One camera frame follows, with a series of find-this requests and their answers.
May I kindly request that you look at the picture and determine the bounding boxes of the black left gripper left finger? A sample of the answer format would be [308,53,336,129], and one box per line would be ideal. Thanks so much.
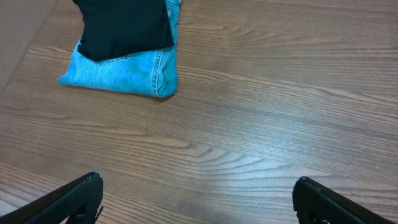
[1,172,103,224]

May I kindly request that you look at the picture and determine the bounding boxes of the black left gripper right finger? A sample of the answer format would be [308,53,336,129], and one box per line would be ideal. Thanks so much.
[292,177,394,224]

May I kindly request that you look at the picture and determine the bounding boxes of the black t-shirt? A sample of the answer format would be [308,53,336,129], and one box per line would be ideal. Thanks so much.
[74,0,174,62]

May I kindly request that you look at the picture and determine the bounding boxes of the folded blue denim jeans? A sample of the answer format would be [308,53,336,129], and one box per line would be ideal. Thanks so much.
[58,0,182,97]

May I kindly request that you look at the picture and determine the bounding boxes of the brown cardboard back wall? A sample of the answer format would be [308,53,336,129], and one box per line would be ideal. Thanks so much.
[1,0,57,91]

